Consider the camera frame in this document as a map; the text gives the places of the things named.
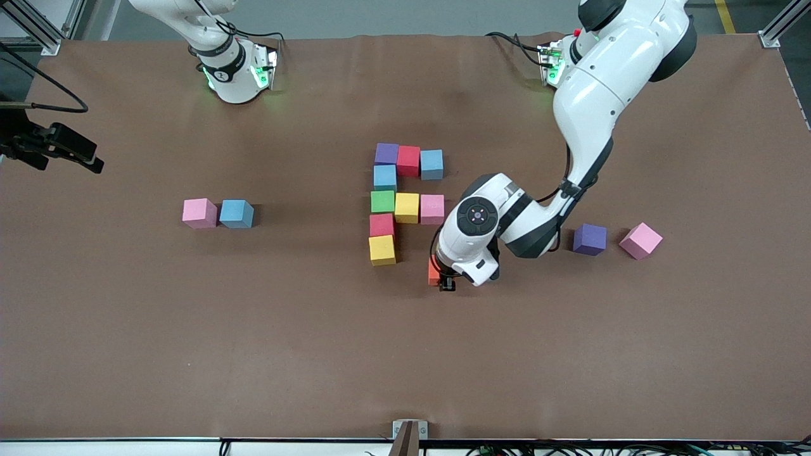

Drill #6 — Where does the large table cover mat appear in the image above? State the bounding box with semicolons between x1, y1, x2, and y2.
0;33;811;442

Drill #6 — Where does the pink foam cube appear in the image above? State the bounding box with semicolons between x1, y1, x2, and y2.
182;198;218;229
420;194;445;226
619;222;663;261

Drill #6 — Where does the yellow foam cube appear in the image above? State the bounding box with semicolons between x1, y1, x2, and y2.
394;193;421;224
369;235;397;267

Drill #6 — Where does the black base power cable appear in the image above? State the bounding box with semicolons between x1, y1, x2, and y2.
487;32;552;67

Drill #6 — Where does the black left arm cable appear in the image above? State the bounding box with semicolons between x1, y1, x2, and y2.
535;142;572;205

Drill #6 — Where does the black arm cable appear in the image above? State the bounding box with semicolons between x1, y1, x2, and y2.
0;0;286;115
535;142;572;205

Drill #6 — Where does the aluminium frame post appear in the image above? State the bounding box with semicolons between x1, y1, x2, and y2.
0;0;86;56
758;0;811;49

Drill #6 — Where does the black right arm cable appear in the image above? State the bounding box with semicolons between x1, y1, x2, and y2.
0;0;286;115

